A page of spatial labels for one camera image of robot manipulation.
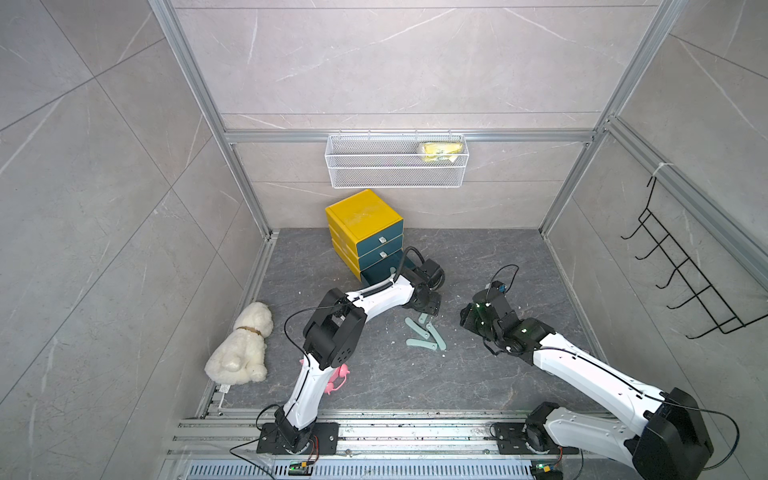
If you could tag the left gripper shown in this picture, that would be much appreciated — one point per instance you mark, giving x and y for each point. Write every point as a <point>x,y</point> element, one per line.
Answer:
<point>435,304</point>

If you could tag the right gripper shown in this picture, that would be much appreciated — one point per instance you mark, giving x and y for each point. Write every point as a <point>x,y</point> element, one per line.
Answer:
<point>467,316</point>

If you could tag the teal top drawer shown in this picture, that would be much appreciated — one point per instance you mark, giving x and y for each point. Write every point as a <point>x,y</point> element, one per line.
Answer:
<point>381,238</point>

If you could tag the teal drawer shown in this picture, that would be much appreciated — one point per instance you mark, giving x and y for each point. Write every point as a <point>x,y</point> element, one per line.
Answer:
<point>381,270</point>
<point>381,238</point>
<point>379,252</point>

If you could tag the teal bottom drawer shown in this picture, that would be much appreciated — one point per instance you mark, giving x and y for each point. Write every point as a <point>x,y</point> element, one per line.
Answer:
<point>381,270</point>

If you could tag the mint knife horizontal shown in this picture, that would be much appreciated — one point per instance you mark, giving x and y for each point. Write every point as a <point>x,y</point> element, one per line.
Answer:
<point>422,344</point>

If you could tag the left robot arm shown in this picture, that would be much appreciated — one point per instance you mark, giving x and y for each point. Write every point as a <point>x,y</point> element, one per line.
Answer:
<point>331,337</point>

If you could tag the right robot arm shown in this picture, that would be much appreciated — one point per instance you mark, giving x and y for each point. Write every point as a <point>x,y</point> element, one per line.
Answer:
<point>659,434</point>

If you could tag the yellow drawer cabinet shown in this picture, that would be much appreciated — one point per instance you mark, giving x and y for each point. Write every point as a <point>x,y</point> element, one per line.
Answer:
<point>355,218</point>

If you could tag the pink alarm clock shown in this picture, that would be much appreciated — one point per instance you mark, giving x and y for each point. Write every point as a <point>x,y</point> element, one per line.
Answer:
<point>337,379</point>

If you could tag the yellow sponge in basket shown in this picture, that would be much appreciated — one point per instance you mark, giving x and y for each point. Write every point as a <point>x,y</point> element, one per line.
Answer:
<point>440,151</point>

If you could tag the white plush dog toy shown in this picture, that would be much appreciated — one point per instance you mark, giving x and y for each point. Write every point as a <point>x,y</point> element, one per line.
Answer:
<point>240,358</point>

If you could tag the white wire wall basket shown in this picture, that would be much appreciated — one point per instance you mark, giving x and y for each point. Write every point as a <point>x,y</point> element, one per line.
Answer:
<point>391,161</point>

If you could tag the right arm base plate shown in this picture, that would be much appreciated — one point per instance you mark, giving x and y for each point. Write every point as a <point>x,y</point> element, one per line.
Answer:
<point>517,438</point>

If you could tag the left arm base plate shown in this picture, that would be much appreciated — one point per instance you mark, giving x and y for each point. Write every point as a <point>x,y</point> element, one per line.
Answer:
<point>319,438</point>

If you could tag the black wire hook rack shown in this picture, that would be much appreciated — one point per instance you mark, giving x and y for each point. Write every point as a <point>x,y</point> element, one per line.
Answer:
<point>698,287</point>

